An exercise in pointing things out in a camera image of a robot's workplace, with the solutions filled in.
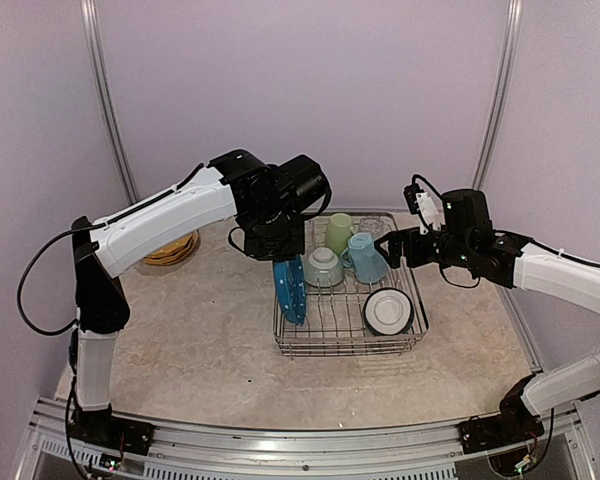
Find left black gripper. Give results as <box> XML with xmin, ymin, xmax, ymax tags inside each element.
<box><xmin>245</xmin><ymin>203</ymin><xmax>307</xmax><ymax>261</ymax></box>

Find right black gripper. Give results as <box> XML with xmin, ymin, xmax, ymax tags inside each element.
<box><xmin>375</xmin><ymin>224</ymin><xmax>474</xmax><ymax>268</ymax></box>

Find blue dotted plate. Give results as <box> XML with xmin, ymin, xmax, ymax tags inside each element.
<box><xmin>273</xmin><ymin>255</ymin><xmax>307</xmax><ymax>326</ymax></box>

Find large yellow dotted plate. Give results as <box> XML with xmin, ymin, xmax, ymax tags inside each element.
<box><xmin>143</xmin><ymin>242</ymin><xmax>198</xmax><ymax>266</ymax></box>

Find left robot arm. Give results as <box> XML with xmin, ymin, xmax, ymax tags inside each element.
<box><xmin>55</xmin><ymin>149</ymin><xmax>332</xmax><ymax>445</ymax></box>

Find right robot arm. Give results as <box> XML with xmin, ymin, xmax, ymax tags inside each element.
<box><xmin>375</xmin><ymin>186</ymin><xmax>600</xmax><ymax>444</ymax></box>

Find clear glass tumbler right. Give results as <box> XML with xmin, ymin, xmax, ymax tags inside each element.
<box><xmin>358</xmin><ymin>216</ymin><xmax>384</xmax><ymax>239</ymax></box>

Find clear glass tumbler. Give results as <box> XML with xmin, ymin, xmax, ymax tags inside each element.
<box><xmin>358</xmin><ymin>216</ymin><xmax>384</xmax><ymax>239</ymax></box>
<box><xmin>304</xmin><ymin>220</ymin><xmax>317</xmax><ymax>251</ymax></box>

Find light blue mug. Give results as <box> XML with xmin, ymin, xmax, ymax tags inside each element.
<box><xmin>340</xmin><ymin>232</ymin><xmax>387</xmax><ymax>284</ymax></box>

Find clear glass tumbler left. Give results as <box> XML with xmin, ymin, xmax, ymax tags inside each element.
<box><xmin>304</xmin><ymin>220</ymin><xmax>317</xmax><ymax>251</ymax></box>

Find green mug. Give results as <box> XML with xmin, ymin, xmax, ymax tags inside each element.
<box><xmin>325</xmin><ymin>213</ymin><xmax>356</xmax><ymax>256</ymax></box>

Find green grid pattern bowl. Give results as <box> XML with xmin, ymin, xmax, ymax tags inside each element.
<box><xmin>303</xmin><ymin>247</ymin><xmax>344</xmax><ymax>288</ymax></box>

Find black rimmed white bowl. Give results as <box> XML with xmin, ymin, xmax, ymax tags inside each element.
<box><xmin>362</xmin><ymin>287</ymin><xmax>415</xmax><ymax>336</ymax></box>

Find beige floral plate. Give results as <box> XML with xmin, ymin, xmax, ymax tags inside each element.
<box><xmin>142</xmin><ymin>234</ymin><xmax>202</xmax><ymax>269</ymax></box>

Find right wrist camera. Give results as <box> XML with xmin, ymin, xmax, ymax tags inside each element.
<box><xmin>403</xmin><ymin>174</ymin><xmax>443</xmax><ymax>235</ymax></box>

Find metal wire dish rack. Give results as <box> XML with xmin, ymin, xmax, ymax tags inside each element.
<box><xmin>273</xmin><ymin>212</ymin><xmax>429</xmax><ymax>357</ymax></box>

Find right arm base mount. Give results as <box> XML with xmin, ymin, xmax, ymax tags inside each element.
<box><xmin>458</xmin><ymin>414</ymin><xmax>545</xmax><ymax>454</ymax></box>

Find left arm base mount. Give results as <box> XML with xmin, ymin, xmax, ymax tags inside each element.
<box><xmin>68</xmin><ymin>406</ymin><xmax>155</xmax><ymax>456</ymax></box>

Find aluminium front rail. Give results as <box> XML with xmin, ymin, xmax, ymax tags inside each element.
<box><xmin>7</xmin><ymin>397</ymin><xmax>600</xmax><ymax>479</ymax></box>

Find right aluminium corner post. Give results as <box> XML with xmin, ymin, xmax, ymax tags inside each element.
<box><xmin>472</xmin><ymin>0</ymin><xmax>524</xmax><ymax>190</ymax></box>

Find aluminium corner post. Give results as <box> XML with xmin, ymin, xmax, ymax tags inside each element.
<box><xmin>80</xmin><ymin>0</ymin><xmax>139</xmax><ymax>204</ymax></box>
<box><xmin>472</xmin><ymin>0</ymin><xmax>524</xmax><ymax>190</ymax></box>

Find left aluminium corner post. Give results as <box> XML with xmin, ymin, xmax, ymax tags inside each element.
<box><xmin>80</xmin><ymin>0</ymin><xmax>139</xmax><ymax>204</ymax></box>

